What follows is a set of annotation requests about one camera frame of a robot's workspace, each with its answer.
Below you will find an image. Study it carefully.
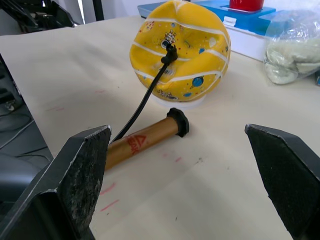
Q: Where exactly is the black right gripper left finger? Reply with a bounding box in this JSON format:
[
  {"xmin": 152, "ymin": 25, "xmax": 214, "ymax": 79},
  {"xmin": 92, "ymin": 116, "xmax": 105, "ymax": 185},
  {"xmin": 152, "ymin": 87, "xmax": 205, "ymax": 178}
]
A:
[{"xmin": 0, "ymin": 125, "xmax": 112, "ymax": 240}]

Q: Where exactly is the black pump hose with needle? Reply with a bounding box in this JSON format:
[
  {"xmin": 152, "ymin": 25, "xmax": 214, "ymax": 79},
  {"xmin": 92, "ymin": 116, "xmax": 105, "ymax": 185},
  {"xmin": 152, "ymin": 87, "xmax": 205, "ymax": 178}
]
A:
[{"xmin": 109, "ymin": 42, "xmax": 179, "ymax": 144}]

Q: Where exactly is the black equipment frame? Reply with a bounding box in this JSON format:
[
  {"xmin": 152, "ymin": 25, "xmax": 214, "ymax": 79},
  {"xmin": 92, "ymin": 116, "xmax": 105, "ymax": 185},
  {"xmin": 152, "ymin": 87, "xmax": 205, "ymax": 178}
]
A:
[{"xmin": 0, "ymin": 0, "xmax": 80, "ymax": 37}]

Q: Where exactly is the blue and white box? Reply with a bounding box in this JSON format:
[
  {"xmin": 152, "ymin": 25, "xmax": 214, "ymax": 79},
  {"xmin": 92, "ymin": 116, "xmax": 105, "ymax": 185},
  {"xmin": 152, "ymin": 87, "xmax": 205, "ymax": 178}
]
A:
[{"xmin": 137, "ymin": 0, "xmax": 277, "ymax": 62}]

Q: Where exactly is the yellow deflated printed ball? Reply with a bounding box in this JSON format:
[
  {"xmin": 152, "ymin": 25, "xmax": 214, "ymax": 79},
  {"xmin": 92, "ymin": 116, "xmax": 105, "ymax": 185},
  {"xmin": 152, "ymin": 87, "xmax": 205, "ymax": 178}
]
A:
[{"xmin": 129, "ymin": 0, "xmax": 232, "ymax": 103}]

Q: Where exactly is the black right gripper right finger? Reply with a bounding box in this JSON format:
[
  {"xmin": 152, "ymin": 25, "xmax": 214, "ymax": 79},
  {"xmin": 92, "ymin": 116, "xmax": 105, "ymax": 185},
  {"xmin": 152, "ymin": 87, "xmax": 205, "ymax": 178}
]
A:
[{"xmin": 244, "ymin": 123, "xmax": 320, "ymax": 240}]

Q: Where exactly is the black upright pole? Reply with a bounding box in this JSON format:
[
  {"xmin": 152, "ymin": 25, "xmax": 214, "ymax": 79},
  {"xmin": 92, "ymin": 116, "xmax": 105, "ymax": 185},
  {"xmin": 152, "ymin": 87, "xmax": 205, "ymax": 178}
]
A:
[{"xmin": 93, "ymin": 0, "xmax": 105, "ymax": 22}]

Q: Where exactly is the red cup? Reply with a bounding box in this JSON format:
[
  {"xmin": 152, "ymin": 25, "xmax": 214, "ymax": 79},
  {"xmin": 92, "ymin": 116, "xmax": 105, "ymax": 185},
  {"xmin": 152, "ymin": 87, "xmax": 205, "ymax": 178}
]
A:
[{"xmin": 229, "ymin": 0, "xmax": 265, "ymax": 11}]

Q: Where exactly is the white ring ball stand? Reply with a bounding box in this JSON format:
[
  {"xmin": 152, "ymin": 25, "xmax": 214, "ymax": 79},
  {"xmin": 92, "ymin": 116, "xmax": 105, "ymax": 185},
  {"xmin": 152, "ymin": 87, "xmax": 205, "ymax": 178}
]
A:
[{"xmin": 149, "ymin": 94, "xmax": 207, "ymax": 109}]

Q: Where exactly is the gold hand pump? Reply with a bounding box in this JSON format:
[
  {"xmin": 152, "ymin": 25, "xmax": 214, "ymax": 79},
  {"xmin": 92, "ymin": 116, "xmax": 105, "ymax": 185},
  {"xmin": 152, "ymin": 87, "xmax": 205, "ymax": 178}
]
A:
[{"xmin": 104, "ymin": 107, "xmax": 190, "ymax": 171}]

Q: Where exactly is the clear plastic bag with contents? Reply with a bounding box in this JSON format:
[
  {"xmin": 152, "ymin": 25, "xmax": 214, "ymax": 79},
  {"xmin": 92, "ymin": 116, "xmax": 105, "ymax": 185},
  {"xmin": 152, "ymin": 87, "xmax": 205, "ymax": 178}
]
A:
[{"xmin": 263, "ymin": 8, "xmax": 320, "ymax": 85}]

